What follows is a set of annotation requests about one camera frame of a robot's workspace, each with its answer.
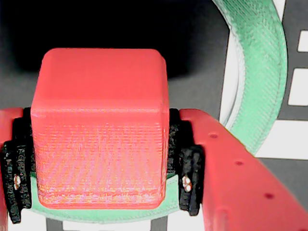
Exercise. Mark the red gripper finger with black pad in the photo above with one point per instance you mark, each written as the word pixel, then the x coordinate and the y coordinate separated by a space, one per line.
pixel 240 187
pixel 16 156

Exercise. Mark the red cube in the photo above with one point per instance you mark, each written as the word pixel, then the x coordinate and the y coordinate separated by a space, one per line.
pixel 101 120

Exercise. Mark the checkerboard marker mat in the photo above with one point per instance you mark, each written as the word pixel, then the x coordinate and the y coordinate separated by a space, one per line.
pixel 120 24

